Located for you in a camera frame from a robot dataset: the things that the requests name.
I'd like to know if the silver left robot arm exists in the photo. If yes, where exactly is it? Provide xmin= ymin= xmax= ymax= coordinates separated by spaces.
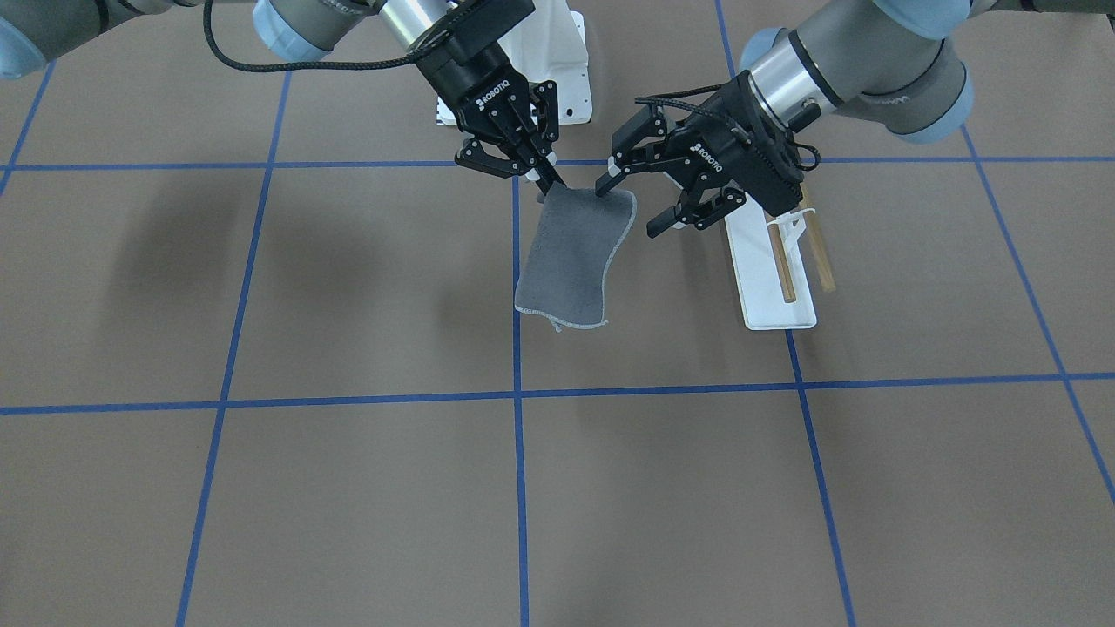
xmin=597 ymin=1 xmax=1112 ymax=237

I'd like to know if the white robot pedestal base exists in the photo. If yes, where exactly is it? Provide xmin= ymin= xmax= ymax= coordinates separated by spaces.
xmin=436 ymin=0 xmax=595 ymax=128

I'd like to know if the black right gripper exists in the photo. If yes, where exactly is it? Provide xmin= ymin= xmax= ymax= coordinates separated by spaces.
xmin=409 ymin=1 xmax=566 ymax=196

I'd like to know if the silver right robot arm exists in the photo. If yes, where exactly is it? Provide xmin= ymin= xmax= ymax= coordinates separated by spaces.
xmin=1 ymin=1 xmax=560 ymax=193

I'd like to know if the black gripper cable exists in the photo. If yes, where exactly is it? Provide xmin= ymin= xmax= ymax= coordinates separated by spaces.
xmin=202 ymin=0 xmax=489 ymax=74

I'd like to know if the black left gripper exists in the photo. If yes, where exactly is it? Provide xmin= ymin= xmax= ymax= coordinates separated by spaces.
xmin=594 ymin=71 xmax=806 ymax=239

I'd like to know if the grey terry towel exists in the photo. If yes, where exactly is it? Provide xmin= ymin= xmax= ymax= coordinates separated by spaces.
xmin=514 ymin=183 xmax=638 ymax=332

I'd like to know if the white wooden towel rack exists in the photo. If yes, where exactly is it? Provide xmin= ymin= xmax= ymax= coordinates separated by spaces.
xmin=726 ymin=186 xmax=836 ymax=332

